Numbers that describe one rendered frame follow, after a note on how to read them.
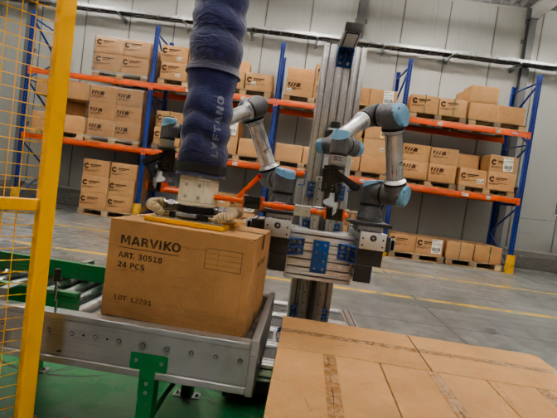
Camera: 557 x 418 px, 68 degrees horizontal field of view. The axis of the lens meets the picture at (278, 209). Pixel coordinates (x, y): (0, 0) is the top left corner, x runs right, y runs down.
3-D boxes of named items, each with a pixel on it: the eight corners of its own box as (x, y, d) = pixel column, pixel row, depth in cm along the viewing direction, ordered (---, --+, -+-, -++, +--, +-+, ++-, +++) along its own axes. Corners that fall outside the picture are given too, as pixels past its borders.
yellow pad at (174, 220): (143, 220, 169) (144, 207, 169) (153, 218, 179) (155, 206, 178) (223, 232, 165) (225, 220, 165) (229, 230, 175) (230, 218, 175)
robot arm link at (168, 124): (181, 119, 206) (163, 115, 202) (178, 141, 207) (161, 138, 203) (176, 120, 213) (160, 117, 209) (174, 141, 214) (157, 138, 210)
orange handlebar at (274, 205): (137, 190, 181) (138, 182, 180) (163, 190, 211) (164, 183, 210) (347, 220, 171) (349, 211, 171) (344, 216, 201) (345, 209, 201)
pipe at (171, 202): (146, 211, 171) (147, 197, 170) (169, 209, 195) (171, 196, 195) (225, 223, 167) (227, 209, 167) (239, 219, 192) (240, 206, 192)
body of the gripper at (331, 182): (320, 192, 179) (324, 165, 179) (340, 195, 178) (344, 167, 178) (320, 192, 172) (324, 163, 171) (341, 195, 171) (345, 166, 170)
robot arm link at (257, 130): (273, 193, 234) (243, 99, 218) (261, 191, 247) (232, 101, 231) (290, 186, 239) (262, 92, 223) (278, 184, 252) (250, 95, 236)
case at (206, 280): (99, 313, 167) (110, 216, 165) (144, 291, 207) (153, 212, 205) (242, 340, 160) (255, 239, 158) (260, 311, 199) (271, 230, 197)
